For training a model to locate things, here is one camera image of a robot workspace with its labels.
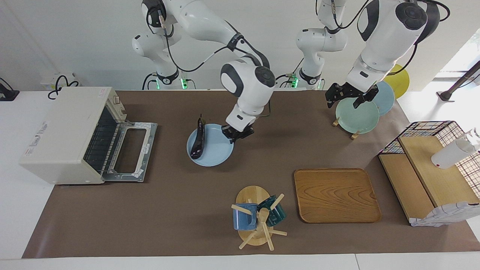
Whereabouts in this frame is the brown table mat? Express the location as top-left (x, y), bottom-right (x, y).
top-left (22, 90), bottom-right (480, 259)

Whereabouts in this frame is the white wall socket box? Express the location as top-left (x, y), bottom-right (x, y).
top-left (40, 73), bottom-right (81, 90)

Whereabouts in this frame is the beige toaster oven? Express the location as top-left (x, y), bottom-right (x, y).
top-left (19, 87), bottom-right (159, 185)

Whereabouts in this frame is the wooden step shelf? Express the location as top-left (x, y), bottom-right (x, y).
top-left (379, 136), bottom-right (480, 225)

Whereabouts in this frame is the dark purple eggplant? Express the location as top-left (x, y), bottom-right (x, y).
top-left (190, 114), bottom-right (207, 158)

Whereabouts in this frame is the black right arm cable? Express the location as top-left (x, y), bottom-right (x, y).
top-left (144, 7), bottom-right (270, 117)

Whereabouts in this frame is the black stand pole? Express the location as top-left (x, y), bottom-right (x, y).
top-left (437, 60), bottom-right (480, 102)

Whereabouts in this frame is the yellow plate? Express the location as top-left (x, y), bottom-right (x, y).
top-left (382, 64), bottom-right (410, 100)

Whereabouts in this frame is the black coiled cable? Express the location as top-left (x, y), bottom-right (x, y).
top-left (48, 75), bottom-right (80, 100)

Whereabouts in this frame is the light blue racked plate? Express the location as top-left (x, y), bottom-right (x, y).
top-left (371, 81), bottom-right (395, 117)

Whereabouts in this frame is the dark green mug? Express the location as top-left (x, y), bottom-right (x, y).
top-left (257, 195), bottom-right (287, 227)

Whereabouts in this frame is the blue mug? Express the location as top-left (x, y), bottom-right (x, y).
top-left (232, 203), bottom-right (259, 231)

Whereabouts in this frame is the wooden mug tree stand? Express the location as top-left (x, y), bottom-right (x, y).
top-left (231, 185), bottom-right (288, 251)

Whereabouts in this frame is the wooden plate rack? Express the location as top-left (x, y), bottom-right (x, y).
top-left (332, 117), bottom-right (361, 140)

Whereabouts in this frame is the pale green plate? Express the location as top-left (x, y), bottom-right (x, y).
top-left (335, 96), bottom-right (380, 135)

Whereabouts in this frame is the black clamp mount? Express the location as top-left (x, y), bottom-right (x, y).
top-left (0, 78), bottom-right (20, 102)

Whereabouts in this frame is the white cup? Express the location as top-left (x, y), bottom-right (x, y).
top-left (431, 127), bottom-right (480, 170)

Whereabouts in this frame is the black wire basket marble trim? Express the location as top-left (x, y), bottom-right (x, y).
top-left (378, 120), bottom-right (480, 228)

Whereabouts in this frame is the wooden serving tray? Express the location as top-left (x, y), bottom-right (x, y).
top-left (294, 168), bottom-right (383, 224)

